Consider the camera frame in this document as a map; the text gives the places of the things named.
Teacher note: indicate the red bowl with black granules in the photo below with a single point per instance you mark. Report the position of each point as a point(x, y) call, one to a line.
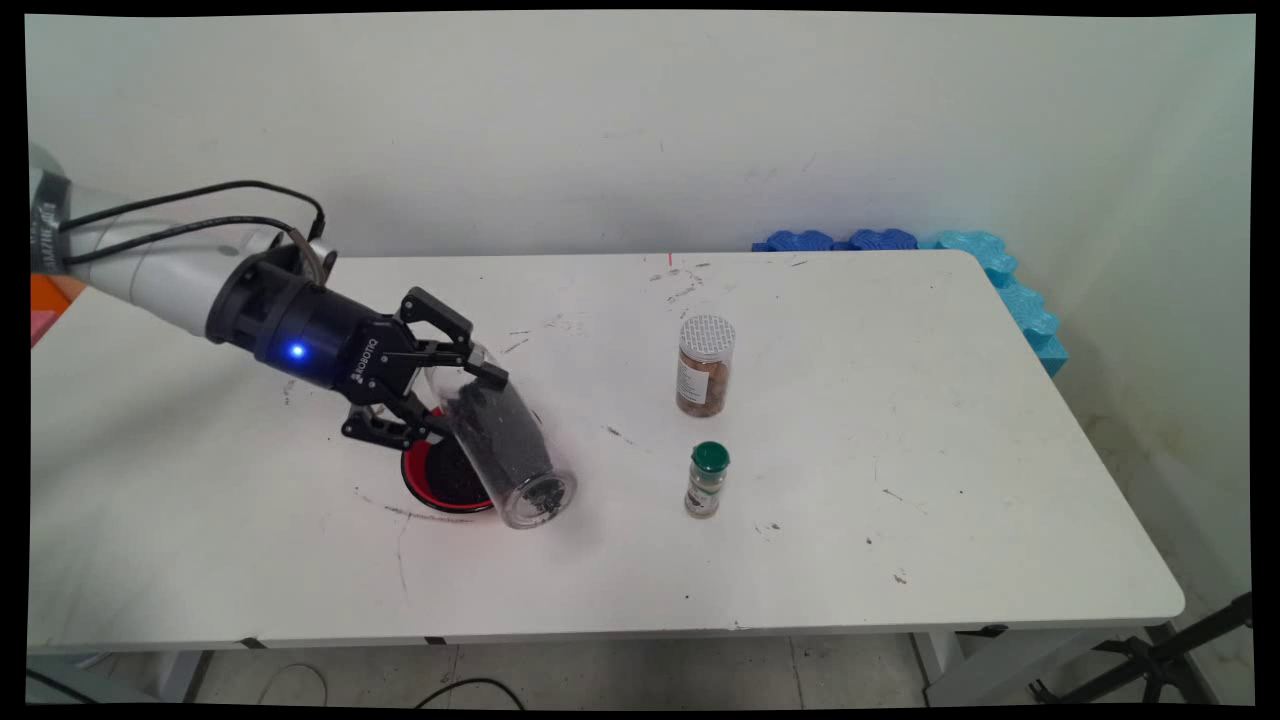
point(445, 485)

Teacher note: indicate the orange object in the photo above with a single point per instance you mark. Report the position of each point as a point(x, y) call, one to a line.
point(50, 290)

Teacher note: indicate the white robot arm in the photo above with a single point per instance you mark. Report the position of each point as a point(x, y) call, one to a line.
point(150, 265)

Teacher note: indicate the clear jar with black granules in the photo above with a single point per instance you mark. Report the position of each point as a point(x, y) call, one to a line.
point(500, 440)

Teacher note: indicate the dark blue foam piece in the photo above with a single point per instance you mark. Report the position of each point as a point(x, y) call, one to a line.
point(883, 240)
point(795, 241)

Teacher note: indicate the black tripod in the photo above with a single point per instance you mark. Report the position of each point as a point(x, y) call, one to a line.
point(1160, 655)

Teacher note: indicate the nut jar with white lid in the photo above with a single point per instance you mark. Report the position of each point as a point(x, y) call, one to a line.
point(705, 380)

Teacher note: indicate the spice bottle with green cap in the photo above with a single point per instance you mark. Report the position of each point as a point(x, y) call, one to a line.
point(707, 485)

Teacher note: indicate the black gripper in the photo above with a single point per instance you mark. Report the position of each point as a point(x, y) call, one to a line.
point(320, 345)

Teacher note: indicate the white table leg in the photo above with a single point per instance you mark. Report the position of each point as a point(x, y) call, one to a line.
point(180, 675)
point(960, 670)

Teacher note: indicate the light blue foam piece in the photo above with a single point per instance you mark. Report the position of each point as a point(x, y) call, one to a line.
point(1035, 320)
point(975, 250)

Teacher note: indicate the pink object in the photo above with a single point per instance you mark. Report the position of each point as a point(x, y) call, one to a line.
point(42, 328)

